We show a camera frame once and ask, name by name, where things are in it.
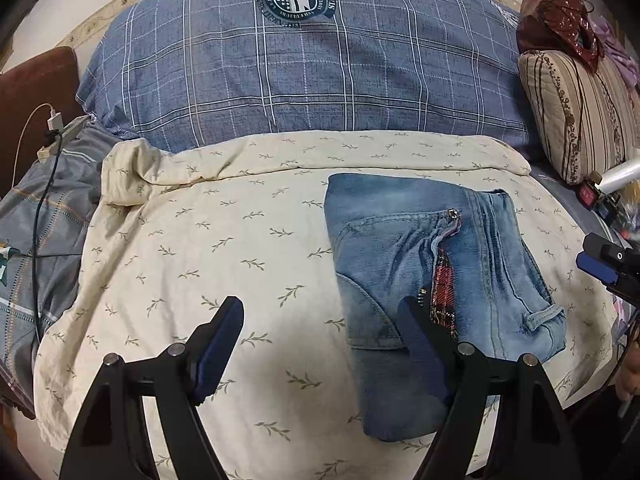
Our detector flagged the beige power strip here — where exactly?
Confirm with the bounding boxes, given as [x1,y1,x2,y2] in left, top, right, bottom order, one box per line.
[37,115,91,161]

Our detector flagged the brown headboard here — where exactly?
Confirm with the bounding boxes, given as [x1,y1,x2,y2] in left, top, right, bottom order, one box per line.
[0,46,83,196]

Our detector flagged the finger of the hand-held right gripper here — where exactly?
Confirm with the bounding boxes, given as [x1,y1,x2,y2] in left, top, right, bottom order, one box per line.
[575,252,640,306]
[582,232,640,277]

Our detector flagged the silver tube tool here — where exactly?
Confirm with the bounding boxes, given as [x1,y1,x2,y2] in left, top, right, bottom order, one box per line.
[600,155,640,193]

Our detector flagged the blue denim pants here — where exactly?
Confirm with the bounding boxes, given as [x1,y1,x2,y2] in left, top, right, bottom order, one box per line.
[324,172,568,442]

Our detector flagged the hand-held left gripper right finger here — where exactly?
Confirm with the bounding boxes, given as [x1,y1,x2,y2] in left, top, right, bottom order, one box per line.
[397,296,583,480]

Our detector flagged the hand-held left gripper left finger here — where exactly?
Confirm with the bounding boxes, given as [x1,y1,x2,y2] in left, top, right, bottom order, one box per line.
[59,296,245,480]

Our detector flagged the cream leaf-print blanket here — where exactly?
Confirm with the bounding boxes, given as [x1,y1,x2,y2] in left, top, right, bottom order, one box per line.
[34,131,626,480]

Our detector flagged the black power cable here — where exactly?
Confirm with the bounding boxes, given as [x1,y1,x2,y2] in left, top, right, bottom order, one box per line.
[30,130,66,346]

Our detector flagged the shiny red plastic bag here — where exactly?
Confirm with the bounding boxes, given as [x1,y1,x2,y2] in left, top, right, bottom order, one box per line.
[516,0,601,72]

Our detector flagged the person's right forearm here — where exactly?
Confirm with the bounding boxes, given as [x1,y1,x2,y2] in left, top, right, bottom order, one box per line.
[614,332,640,403]

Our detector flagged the red and black small device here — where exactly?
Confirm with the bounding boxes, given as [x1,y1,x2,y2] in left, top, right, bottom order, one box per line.
[577,172,621,221]

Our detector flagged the clear plastic bag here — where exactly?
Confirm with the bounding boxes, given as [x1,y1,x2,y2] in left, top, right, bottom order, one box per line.
[612,192,640,248]

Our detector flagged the white charging cable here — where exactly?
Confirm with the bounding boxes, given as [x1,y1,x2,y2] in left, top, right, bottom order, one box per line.
[12,102,56,181]

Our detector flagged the purple cloth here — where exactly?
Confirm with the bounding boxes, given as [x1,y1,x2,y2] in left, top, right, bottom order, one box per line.
[592,15,640,88]

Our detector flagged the beige striped floral cushion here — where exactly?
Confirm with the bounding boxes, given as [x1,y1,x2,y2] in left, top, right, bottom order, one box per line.
[517,50,640,186]

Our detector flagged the blue plaid pillow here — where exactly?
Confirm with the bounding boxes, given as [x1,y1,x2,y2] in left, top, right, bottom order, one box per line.
[76,0,538,153]

